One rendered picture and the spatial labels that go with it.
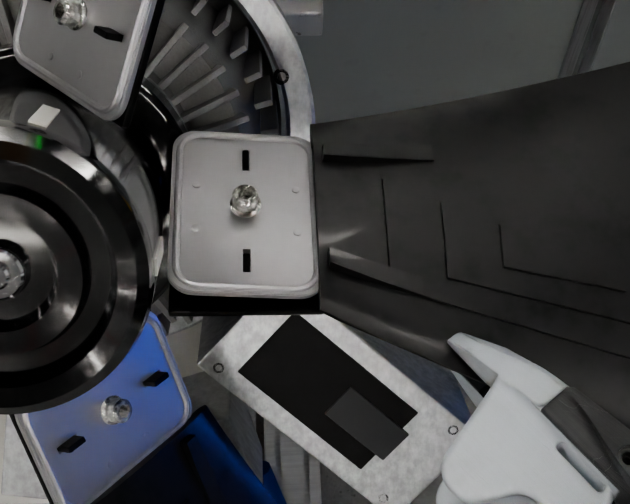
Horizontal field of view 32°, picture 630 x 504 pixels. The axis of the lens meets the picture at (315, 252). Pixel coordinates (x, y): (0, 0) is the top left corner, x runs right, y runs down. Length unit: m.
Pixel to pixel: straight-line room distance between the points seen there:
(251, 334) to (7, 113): 0.22
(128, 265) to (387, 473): 0.27
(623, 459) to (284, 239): 0.17
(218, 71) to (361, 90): 0.97
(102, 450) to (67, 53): 0.18
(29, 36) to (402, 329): 0.21
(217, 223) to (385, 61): 1.02
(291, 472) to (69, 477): 1.11
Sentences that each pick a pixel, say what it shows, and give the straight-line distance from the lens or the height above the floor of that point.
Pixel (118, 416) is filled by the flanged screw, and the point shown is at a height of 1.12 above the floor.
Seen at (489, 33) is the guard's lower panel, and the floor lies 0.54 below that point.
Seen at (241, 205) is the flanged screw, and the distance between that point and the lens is 0.47.
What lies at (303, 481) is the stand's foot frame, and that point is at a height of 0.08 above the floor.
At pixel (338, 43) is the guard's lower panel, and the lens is 1.45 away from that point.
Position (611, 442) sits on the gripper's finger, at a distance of 0.42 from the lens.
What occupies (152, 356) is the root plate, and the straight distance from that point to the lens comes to 0.54.
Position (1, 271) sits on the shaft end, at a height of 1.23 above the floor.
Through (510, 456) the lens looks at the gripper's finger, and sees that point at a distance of 0.43.
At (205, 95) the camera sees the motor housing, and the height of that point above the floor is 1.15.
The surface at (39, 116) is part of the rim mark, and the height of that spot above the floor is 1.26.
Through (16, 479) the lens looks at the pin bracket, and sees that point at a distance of 0.70.
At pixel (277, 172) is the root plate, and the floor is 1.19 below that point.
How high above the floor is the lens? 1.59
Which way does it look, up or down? 58 degrees down
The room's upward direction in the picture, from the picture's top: 4 degrees clockwise
